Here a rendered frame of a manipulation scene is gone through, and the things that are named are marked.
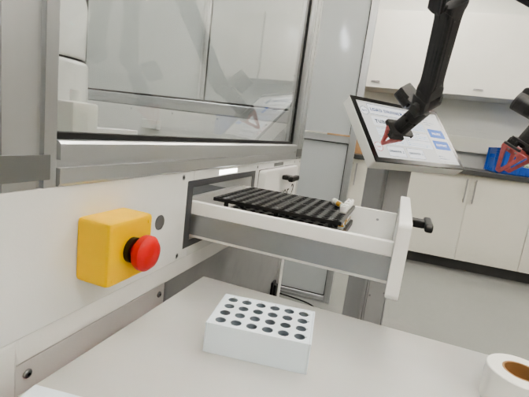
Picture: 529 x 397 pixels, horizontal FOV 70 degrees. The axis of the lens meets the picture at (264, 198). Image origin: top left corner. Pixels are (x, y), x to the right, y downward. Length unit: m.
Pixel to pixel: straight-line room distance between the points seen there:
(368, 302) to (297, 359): 1.34
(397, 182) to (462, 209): 2.07
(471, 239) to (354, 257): 3.25
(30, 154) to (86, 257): 0.12
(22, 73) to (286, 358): 0.38
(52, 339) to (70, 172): 0.18
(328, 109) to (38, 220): 2.05
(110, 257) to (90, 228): 0.04
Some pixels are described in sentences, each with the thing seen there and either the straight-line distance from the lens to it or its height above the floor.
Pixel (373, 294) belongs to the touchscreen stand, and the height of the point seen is 0.37.
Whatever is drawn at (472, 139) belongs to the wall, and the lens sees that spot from 4.33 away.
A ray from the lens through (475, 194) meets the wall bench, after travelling 3.72.
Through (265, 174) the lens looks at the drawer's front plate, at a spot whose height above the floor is 0.92.
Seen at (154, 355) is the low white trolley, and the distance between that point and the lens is 0.48.
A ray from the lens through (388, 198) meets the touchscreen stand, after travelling 1.68.
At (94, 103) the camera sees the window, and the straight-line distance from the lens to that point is 0.47.
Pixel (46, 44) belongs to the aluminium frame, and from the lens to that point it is 0.41.
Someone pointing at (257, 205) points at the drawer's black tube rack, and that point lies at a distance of 0.64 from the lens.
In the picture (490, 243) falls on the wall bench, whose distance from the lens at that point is 3.83.
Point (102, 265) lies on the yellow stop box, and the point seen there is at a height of 0.87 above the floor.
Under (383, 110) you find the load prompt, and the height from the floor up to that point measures 1.16.
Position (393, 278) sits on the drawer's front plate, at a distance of 0.55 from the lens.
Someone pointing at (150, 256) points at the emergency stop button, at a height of 0.88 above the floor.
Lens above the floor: 1.03
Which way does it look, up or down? 10 degrees down
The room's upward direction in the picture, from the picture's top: 7 degrees clockwise
